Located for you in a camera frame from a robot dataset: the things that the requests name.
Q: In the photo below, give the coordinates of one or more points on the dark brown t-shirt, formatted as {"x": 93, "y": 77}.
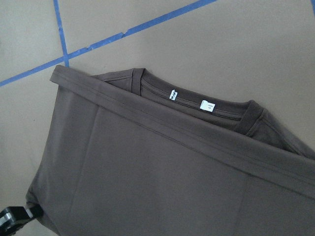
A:
{"x": 129, "y": 154}

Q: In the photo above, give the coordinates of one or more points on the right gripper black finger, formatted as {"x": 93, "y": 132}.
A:
{"x": 13, "y": 218}

